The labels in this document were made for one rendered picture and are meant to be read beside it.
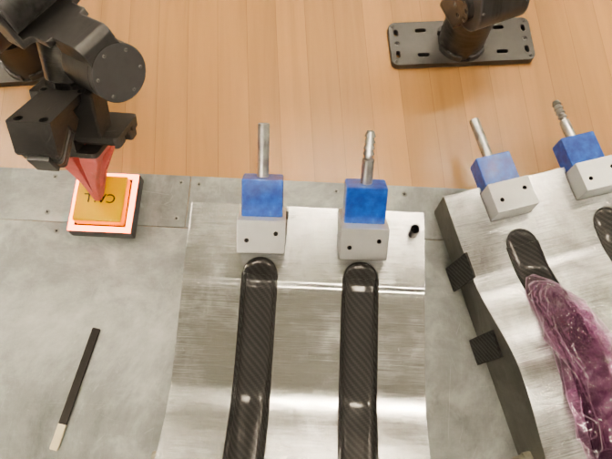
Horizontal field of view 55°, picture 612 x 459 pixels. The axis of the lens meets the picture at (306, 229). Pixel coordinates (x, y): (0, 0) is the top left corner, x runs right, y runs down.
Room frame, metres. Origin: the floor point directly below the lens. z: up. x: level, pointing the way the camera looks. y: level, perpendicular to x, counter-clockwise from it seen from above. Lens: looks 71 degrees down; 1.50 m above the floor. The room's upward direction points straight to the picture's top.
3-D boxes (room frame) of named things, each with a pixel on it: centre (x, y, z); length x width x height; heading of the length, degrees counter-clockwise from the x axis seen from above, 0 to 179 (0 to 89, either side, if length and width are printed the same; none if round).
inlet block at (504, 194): (0.30, -0.22, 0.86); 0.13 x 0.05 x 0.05; 14
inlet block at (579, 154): (0.32, -0.33, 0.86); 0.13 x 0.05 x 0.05; 14
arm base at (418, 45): (0.51, -0.22, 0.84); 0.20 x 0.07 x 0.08; 93
